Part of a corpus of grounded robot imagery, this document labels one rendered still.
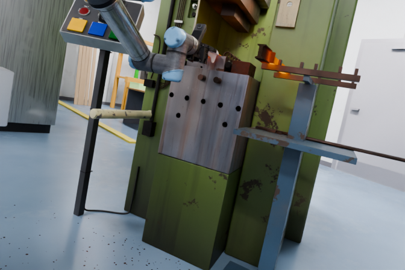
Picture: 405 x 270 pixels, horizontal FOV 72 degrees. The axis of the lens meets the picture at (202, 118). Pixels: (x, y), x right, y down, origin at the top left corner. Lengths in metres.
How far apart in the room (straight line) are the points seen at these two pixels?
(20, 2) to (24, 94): 0.94
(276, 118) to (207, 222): 0.59
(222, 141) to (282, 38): 0.58
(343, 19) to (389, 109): 3.19
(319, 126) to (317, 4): 0.72
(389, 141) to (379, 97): 0.68
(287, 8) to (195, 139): 0.75
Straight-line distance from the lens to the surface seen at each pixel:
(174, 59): 1.03
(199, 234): 1.40
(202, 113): 1.29
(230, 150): 1.25
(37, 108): 3.62
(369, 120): 5.02
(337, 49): 1.87
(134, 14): 1.55
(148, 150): 1.68
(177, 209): 1.41
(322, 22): 1.45
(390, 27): 5.31
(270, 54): 0.96
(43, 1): 3.62
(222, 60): 1.34
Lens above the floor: 0.80
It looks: 5 degrees down
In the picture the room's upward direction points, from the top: 11 degrees clockwise
